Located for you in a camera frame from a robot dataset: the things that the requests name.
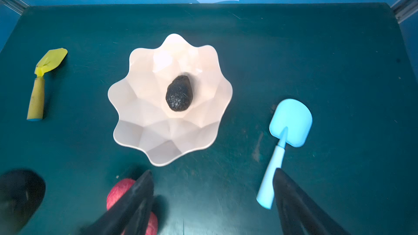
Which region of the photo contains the yellow toy shovel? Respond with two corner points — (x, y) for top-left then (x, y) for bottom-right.
(27, 48), (68, 121)

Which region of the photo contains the aluminium corner post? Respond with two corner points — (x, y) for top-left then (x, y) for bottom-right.
(391, 0), (418, 24)
(1, 0), (30, 15)

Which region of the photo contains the aluminium left corner post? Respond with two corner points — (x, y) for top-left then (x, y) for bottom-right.
(1, 0), (30, 15)

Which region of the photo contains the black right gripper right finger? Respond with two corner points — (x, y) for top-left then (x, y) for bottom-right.
(273, 168), (348, 235)

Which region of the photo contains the pink scalloped fruit bowl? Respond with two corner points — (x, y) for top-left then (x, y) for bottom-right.
(108, 34), (233, 166)

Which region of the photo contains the red apple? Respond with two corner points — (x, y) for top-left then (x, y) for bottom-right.
(106, 178), (158, 235)

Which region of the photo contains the light blue toy shovel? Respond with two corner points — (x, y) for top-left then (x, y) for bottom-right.
(256, 99), (313, 210)

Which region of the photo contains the aluminium right corner post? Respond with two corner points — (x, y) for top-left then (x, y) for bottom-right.
(391, 0), (418, 24)

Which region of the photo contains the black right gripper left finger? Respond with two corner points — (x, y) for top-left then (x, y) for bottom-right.
(83, 170), (154, 235)

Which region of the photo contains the black avocado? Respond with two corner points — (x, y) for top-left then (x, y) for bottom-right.
(165, 75), (193, 112)

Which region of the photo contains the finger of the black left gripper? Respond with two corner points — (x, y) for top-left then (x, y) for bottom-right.
(1, 169), (46, 235)

